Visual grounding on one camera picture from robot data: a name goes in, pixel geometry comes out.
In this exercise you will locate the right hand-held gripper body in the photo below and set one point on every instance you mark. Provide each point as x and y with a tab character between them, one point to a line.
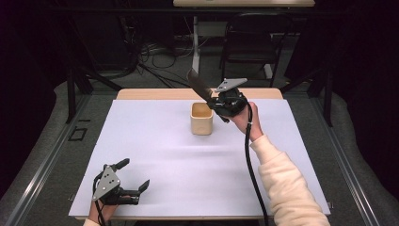
232	100

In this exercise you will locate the beige square knife holder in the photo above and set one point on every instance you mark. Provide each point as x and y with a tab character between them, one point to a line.
200	122

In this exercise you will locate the black metal stand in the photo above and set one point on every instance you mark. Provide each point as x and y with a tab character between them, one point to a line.
71	94
327	94

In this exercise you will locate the black cleaver knife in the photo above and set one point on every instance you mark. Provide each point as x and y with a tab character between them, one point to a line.
199	84

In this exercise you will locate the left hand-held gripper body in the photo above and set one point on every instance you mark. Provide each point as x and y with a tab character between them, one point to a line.
106	188

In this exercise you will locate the white-legged desk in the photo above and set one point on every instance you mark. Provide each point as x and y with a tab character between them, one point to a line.
196	47

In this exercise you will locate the person's right hand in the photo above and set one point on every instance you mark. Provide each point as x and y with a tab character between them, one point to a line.
247	122

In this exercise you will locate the aluminium floor rail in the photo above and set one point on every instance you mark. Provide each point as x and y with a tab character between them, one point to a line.
345	163
47	163

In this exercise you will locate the white table mat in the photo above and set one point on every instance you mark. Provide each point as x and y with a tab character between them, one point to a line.
175	175

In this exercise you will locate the black folding chair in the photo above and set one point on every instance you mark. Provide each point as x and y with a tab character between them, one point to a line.
251	40

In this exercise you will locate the person's left hand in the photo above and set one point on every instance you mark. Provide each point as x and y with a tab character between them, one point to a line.
103	212

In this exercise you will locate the wooden table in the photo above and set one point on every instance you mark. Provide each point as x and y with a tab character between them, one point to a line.
156	93

